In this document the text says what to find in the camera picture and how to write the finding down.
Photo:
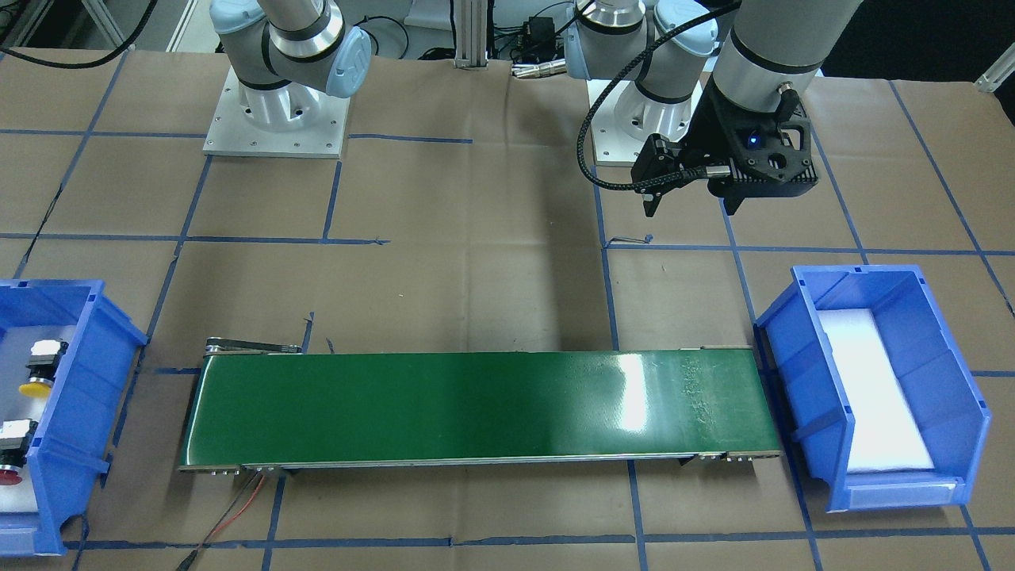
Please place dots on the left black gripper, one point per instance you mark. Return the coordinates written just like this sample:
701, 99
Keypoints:
705, 136

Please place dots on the yellow push button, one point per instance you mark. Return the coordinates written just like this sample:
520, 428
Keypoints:
44, 360

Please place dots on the red push button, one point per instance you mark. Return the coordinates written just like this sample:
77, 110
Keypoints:
16, 437

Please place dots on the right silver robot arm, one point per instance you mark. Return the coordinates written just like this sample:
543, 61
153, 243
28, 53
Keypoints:
287, 55

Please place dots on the blue bin with buttons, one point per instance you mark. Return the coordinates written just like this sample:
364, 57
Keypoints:
950, 410

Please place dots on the black power adapter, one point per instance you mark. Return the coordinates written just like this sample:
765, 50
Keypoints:
537, 35

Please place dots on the white foam pad source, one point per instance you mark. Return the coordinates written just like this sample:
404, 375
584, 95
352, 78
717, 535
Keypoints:
885, 436

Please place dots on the green conveyor belt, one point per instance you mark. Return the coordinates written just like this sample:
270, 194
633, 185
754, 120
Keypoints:
353, 411

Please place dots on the empty blue bin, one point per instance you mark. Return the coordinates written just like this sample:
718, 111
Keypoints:
67, 453

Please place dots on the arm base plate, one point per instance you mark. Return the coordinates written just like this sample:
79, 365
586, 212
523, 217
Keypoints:
277, 139
610, 119

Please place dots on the aluminium frame post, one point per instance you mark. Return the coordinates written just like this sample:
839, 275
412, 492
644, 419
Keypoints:
472, 32

